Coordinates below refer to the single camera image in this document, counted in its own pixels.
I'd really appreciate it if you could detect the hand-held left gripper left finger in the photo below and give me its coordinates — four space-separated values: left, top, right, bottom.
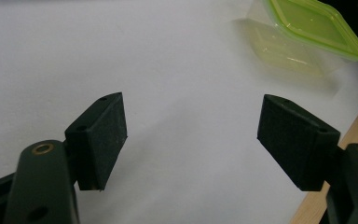
63 91 129 191

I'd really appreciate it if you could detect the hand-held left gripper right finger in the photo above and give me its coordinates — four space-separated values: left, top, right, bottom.
256 93 342 192

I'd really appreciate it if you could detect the clear container with green lid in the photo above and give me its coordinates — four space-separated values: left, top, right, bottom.
241 0 358 78

